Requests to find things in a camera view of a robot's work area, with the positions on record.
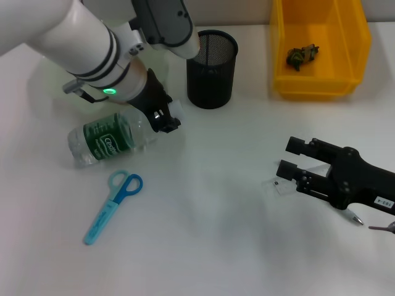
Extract white grey pen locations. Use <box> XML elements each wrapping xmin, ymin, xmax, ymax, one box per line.
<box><xmin>345</xmin><ymin>208</ymin><xmax>364</xmax><ymax>226</ymax></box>

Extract black mesh pen cup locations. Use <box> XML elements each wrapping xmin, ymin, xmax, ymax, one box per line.
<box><xmin>186</xmin><ymin>30</ymin><xmax>239</xmax><ymax>110</ymax></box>

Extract yellow plastic bin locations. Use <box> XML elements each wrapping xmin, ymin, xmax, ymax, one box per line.
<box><xmin>270</xmin><ymin>0</ymin><xmax>373</xmax><ymax>100</ymax></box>

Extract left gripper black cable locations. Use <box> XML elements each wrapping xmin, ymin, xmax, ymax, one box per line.
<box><xmin>63</xmin><ymin>78</ymin><xmax>107</xmax><ymax>104</ymax></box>

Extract transparent plastic ruler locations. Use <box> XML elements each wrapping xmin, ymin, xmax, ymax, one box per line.
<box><xmin>262</xmin><ymin>163</ymin><xmax>333</xmax><ymax>197</ymax></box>

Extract blue scissors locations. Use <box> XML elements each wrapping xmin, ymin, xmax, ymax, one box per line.
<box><xmin>83</xmin><ymin>169</ymin><xmax>144</xmax><ymax>247</ymax></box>

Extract green plastic wrapper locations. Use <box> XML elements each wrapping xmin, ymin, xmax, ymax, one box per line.
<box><xmin>285</xmin><ymin>44</ymin><xmax>320</xmax><ymax>72</ymax></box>

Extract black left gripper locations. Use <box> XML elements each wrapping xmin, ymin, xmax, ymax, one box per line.
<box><xmin>128</xmin><ymin>69</ymin><xmax>182</xmax><ymax>134</ymax></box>

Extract clear green-label water bottle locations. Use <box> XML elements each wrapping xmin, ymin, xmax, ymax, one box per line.
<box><xmin>67</xmin><ymin>100</ymin><xmax>186</xmax><ymax>169</ymax></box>

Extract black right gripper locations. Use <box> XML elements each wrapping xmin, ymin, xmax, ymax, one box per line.
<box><xmin>276</xmin><ymin>135</ymin><xmax>395</xmax><ymax>216</ymax></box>

